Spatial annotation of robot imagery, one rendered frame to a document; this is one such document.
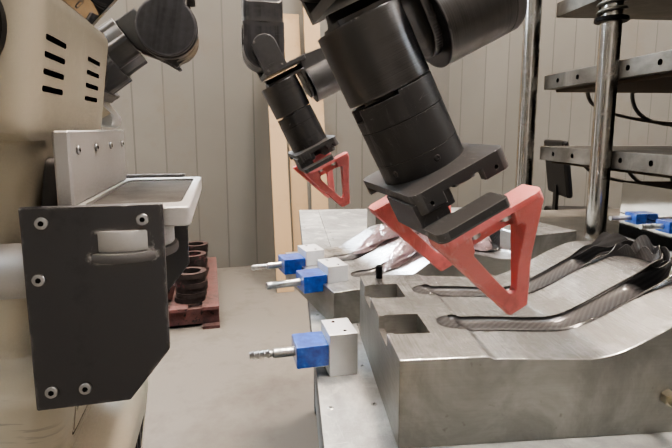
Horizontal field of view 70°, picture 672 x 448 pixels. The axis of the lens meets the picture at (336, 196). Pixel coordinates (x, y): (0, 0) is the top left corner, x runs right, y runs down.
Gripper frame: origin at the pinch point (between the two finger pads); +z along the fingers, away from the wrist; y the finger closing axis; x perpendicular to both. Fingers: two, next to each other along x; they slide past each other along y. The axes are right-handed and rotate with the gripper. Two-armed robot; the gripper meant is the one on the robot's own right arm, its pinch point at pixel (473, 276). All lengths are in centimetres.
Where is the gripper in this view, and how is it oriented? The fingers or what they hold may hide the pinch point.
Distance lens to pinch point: 36.7
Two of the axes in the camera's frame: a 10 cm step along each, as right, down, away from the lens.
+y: -2.3, -1.3, 9.6
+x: -8.7, 4.8, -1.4
